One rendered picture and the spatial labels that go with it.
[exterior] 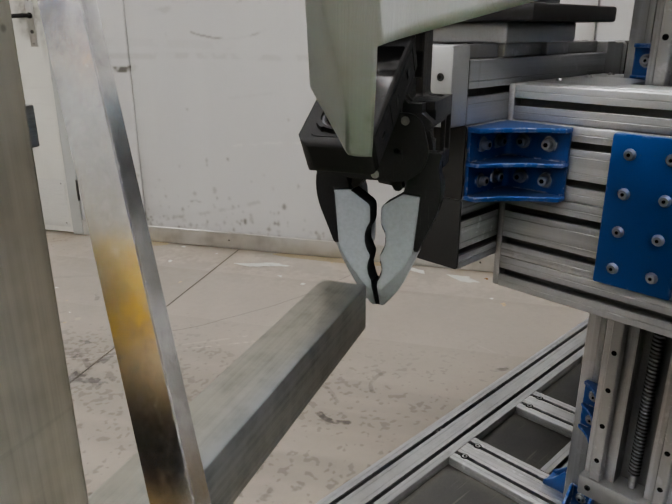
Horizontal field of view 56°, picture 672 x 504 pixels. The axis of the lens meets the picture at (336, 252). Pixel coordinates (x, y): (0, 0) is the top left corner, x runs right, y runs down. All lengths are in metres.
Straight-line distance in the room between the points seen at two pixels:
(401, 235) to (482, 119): 0.37
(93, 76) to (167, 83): 2.94
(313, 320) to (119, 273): 0.20
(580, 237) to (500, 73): 0.22
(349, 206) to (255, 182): 2.55
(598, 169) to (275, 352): 0.55
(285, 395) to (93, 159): 0.17
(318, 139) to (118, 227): 0.22
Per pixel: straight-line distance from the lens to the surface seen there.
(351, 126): 0.15
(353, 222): 0.46
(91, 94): 0.17
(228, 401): 0.28
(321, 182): 0.46
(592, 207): 0.81
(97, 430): 1.87
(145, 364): 0.16
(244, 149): 2.99
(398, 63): 0.41
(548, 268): 0.85
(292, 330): 0.34
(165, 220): 3.27
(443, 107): 0.47
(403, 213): 0.44
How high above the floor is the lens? 1.01
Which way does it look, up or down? 19 degrees down
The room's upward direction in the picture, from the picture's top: straight up
